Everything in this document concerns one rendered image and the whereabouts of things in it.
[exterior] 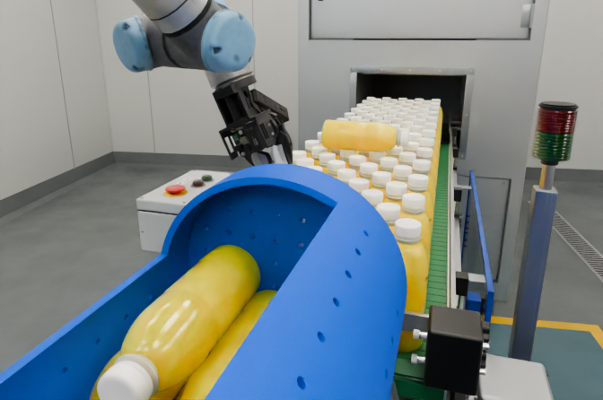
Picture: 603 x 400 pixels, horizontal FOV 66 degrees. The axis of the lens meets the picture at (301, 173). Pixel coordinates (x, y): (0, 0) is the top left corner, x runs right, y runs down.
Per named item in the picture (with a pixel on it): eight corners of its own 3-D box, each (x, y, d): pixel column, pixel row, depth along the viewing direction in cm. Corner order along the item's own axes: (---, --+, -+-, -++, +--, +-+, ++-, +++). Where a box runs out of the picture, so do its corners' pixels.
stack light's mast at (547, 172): (529, 192, 86) (542, 105, 81) (524, 182, 91) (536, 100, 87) (567, 195, 84) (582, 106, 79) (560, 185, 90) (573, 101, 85)
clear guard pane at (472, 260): (462, 503, 95) (488, 293, 82) (457, 302, 167) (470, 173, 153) (464, 503, 95) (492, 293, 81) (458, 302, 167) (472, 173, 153)
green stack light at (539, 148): (534, 160, 84) (537, 133, 82) (528, 152, 90) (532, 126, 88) (573, 162, 82) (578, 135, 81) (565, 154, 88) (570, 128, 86)
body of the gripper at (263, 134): (231, 164, 76) (200, 95, 74) (252, 151, 84) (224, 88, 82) (271, 151, 73) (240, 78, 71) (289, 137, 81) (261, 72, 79)
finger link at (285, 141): (273, 171, 81) (253, 126, 79) (276, 169, 83) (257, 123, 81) (297, 163, 79) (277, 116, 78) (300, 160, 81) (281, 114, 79)
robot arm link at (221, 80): (215, 64, 81) (254, 46, 78) (226, 89, 82) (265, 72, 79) (193, 69, 74) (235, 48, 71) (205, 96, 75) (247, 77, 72)
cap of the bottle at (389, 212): (404, 217, 77) (405, 206, 77) (391, 223, 75) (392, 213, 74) (384, 211, 80) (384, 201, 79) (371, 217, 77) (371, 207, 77)
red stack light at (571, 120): (537, 133, 82) (541, 110, 81) (532, 126, 88) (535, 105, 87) (578, 134, 81) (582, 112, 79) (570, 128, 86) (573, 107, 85)
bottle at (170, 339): (196, 274, 55) (83, 380, 38) (222, 231, 53) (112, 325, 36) (244, 309, 55) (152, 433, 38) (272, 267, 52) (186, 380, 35)
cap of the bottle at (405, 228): (389, 236, 70) (390, 225, 69) (399, 228, 73) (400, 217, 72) (415, 242, 68) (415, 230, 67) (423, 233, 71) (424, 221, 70)
